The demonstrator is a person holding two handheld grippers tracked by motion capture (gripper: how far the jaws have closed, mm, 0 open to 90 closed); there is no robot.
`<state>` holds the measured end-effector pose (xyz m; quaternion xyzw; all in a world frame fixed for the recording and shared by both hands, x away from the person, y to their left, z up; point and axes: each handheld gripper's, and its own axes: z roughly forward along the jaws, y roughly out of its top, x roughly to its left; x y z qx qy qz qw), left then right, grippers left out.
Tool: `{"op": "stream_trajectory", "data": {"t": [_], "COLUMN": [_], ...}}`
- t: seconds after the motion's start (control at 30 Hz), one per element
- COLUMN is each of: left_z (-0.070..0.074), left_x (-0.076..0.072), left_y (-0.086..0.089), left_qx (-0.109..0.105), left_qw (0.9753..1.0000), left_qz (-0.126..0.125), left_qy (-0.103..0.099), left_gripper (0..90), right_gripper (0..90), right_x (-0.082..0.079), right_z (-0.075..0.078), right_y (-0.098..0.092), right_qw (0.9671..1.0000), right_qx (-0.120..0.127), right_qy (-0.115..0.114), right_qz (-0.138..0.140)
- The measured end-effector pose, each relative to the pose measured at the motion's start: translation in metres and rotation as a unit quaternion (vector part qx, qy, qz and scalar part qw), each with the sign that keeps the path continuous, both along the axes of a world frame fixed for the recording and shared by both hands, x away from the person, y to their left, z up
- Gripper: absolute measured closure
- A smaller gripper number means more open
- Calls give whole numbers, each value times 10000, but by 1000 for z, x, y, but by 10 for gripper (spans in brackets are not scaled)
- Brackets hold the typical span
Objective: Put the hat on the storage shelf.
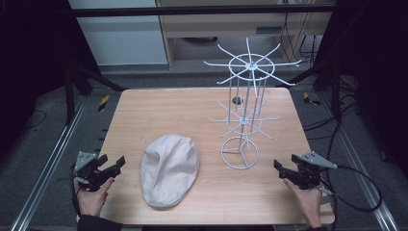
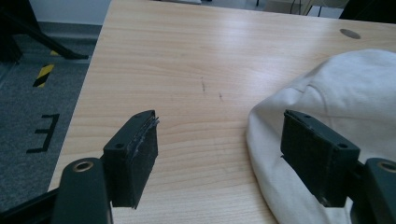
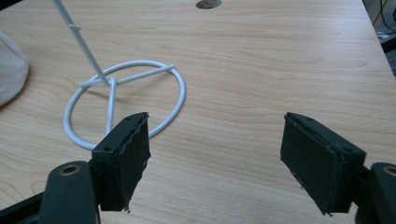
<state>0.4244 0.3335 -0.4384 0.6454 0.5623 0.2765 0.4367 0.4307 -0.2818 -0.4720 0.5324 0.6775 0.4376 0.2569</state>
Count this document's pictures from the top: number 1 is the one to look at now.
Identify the black metal stand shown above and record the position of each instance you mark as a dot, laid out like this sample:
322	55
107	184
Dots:
69	96
336	96

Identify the light wooden desk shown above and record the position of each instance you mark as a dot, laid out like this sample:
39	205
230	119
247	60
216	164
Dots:
224	24

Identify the white cabinet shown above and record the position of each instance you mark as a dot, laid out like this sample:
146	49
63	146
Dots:
122	35

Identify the yellow black tape marker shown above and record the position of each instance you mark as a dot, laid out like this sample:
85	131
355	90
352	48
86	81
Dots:
310	99
103	103

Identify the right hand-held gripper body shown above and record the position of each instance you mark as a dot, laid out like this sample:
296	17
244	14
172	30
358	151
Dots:
308	174

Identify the person's left hand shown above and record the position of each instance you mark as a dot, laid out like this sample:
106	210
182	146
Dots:
91	200

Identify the small dark round object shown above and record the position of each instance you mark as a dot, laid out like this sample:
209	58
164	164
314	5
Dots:
237	100

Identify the aluminium floor rail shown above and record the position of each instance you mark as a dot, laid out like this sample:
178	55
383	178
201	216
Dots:
362	179
48	160

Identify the dark curtain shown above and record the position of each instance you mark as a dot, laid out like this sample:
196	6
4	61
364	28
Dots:
32	64
375	64

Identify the person's right hand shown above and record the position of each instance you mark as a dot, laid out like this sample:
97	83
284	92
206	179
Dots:
308	202

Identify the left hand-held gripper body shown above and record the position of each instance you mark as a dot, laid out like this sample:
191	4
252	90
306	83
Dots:
86	168

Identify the beige flat cap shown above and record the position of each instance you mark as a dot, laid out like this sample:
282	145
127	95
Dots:
170	170

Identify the black horizontal frame bar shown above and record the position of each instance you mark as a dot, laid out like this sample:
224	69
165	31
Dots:
192	11

